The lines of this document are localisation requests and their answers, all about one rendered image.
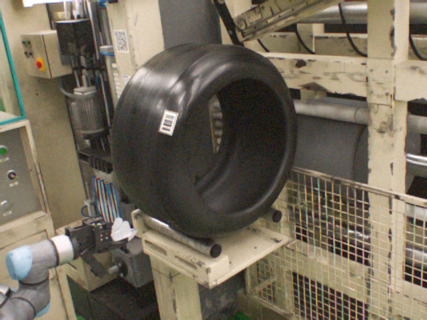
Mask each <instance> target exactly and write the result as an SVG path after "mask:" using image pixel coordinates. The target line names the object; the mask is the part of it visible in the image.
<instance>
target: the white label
mask: <svg viewBox="0 0 427 320"><path fill-rule="evenodd" d="M177 114H178V113H175V112H173V111H168V110H165V111H164V114H163V118H162V121H161V125H160V128H159V132H160V133H165V134H168V135H172V133H173V128H174V126H175V121H176V119H177Z"/></svg>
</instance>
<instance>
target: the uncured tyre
mask: <svg viewBox="0 0 427 320"><path fill-rule="evenodd" d="M214 95H216V96H217V98H218V101H219V103H220V107H221V110H222V121H223V128H222V139H221V142H220V147H219V149H218V152H217V155H216V157H215V159H214V160H213V163H212V164H211V166H210V167H209V169H208V170H207V171H206V172H205V173H204V174H203V175H202V176H201V177H200V178H199V179H198V180H197V181H195V182H193V179H192V176H191V167H190V151H191V142H192V138H193V133H194V130H195V126H196V125H197V122H198V121H199V118H200V116H201V114H202V112H203V110H204V109H205V107H206V105H207V104H208V103H209V101H210V100H211V98H212V97H213V96H214ZM165 110H168V111H173V112H175V113H178V114H177V119H176V121H175V126H174V128H173V133H172V135H168V134H165V133H160V132H159V128H160V125H161V121H162V118H163V114H164V111H165ZM297 139H298V123H297V116H296V109H295V105H294V101H293V99H292V96H291V93H290V90H289V89H288V86H287V83H286V81H285V79H284V78H283V76H282V74H281V73H280V71H279V70H278V69H277V67H276V66H275V65H274V64H272V63H271V62H270V61H269V60H268V59H266V58H265V57H264V56H262V55H260V54H259V53H256V52H255V51H252V50H251V49H248V48H245V47H242V46H238V45H218V44H217V43H187V44H182V45H177V46H175V47H171V48H169V49H166V50H165V51H162V52H160V53H158V54H157V55H154V56H153V57H152V58H150V59H149V60H148V61H146V62H145V63H144V64H143V65H142V66H141V67H140V68H139V69H138V70H137V71H136V72H135V73H134V75H133V76H132V77H131V79H130V80H129V82H128V83H127V85H126V86H125V89H124V90H123V92H122V94H121V97H120V98H119V101H118V104H117V107H116V109H115V111H114V114H113V120H112V124H111V135H110V149H111V160H112V163H113V168H114V171H115V175H116V177H117V180H119V182H120V184H121V186H122V188H123V190H124V192H125V194H126V195H127V196H128V197H129V198H130V200H131V199H132V200H133V201H132V200H131V201H132V202H133V204H134V205H135V206H136V207H137V208H138V209H139V210H141V211H142V212H143V213H145V214H146V215H148V216H149V217H151V218H153V219H156V220H158V221H160V222H162V223H164V224H166V225H169V226H170V227H173V226H172V225H171V224H169V223H168V222H167V221H166V219H167V220H173V221H174V222H175V223H176V224H177V225H178V226H179V227H173V228H174V229H177V230H179V231H181V232H183V233H186V234H188V235H191V236H194V237H201V238H222V237H227V236H230V235H234V234H236V233H238V232H240V231H242V230H244V229H245V228H247V227H249V226H250V225H251V224H252V223H254V222H255V221H256V220H257V219H259V218H260V217H261V216H262V215H263V214H264V213H265V212H266V211H268V209H269V208H270V207H271V206H272V205H273V204H274V203H275V201H276V200H277V198H278V197H279V196H280V193H281V192H282V190H283V188H284V185H285V184H286V181H287V180H288V177H289V175H290V171H291V169H292V165H293V162H294V157H295V154H296V146H297ZM135 201H137V202H138V203H137V202H135ZM139 203H141V204H139ZM142 204H143V205H142Z"/></svg>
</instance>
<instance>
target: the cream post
mask: <svg viewBox="0 0 427 320"><path fill-rule="evenodd" d="M106 5H107V12H108V17H109V24H110V28H111V36H112V39H113V47H114V51H115V58H116V63H117V70H118V74H119V82H120V86H121V93H122V92H123V90H124V89H125V86H126V85H127V84H125V82H124V78H123V76H124V75H127V76H133V75H134V73H135V72H136V71H137V70H138V69H139V68H140V67H141V66H142V65H143V64H144V63H145V62H146V61H148V60H149V59H150V58H152V57H153V56H154V55H157V54H158V53H160V52H162V51H165V48H164V42H163V33H162V28H161V18H160V13H159V4H158V0H118V3H114V4H109V3H108V2H106ZM114 30H126V34H127V42H128V47H129V53H118V52H117V47H116V42H115V35H114ZM150 261H151V268H152V272H153V280H154V284H155V292H156V296H157V303H158V307H159V314H160V319H161V320H203V319H202V313H201V304H200V299H199V289H198V284H197V282H196V281H194V280H193V279H190V278H188V277H186V276H185V275H182V274H181V273H179V272H177V270H175V269H173V268H171V267H170V266H168V265H166V264H165V263H162V262H161V261H159V260H157V259H155V258H154V257H152V256H150Z"/></svg>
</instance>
